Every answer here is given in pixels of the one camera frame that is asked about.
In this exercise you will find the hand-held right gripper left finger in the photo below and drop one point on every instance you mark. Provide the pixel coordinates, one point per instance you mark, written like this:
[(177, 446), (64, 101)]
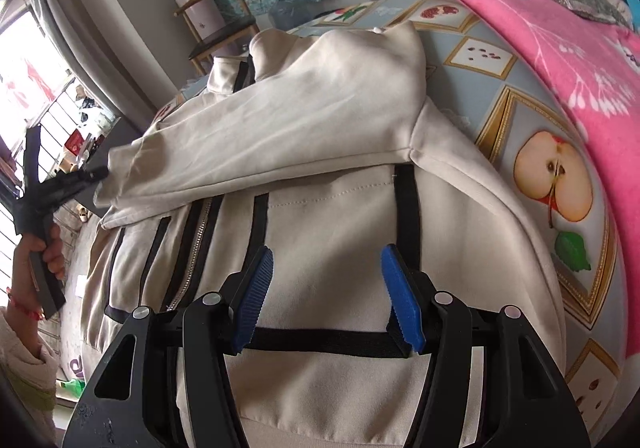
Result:
[(255, 298)]

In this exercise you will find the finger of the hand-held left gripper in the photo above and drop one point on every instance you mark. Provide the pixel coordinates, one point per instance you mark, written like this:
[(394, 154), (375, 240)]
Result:
[(80, 178)]

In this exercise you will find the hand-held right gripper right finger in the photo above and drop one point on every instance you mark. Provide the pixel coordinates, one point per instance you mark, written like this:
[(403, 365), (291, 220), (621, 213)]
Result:
[(400, 298)]

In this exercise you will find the cream jacket with black trim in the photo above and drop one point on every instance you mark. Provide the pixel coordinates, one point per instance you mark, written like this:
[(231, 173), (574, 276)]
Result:
[(325, 128)]

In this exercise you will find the person's left forearm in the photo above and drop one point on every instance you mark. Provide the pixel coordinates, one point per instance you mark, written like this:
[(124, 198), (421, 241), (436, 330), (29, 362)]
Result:
[(22, 368)]

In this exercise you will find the person's left hand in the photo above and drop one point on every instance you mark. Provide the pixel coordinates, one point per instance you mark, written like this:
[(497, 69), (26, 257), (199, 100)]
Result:
[(54, 250)]

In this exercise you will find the red box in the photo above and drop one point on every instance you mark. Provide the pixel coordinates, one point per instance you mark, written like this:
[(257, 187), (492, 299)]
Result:
[(75, 143)]

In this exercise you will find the beige shoes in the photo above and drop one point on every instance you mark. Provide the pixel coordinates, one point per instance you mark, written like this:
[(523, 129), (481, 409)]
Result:
[(83, 215)]

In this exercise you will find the white plastic bag on sill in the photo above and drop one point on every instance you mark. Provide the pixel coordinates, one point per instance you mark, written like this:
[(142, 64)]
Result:
[(92, 115)]

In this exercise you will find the dark grey board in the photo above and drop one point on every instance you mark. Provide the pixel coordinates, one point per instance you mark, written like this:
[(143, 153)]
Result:
[(127, 125)]

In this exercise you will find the grey curtain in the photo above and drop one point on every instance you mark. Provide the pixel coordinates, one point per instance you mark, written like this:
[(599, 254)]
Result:
[(100, 28)]

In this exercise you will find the green plastic bottle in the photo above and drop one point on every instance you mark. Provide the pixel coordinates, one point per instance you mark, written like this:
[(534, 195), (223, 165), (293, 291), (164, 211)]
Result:
[(72, 388)]

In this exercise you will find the wooden chair with dark seat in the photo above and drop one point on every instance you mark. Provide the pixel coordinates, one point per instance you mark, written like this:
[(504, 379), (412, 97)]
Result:
[(225, 33)]

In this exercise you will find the white cylinder box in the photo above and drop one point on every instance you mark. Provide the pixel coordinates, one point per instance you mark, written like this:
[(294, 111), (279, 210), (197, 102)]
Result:
[(202, 13)]

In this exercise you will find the fruit-print tablecloth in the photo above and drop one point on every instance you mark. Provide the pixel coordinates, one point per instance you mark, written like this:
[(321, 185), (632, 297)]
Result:
[(500, 93)]

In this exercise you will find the empty blue water jug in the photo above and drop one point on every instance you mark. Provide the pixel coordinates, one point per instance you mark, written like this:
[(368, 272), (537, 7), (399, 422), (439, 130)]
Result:
[(295, 10)]

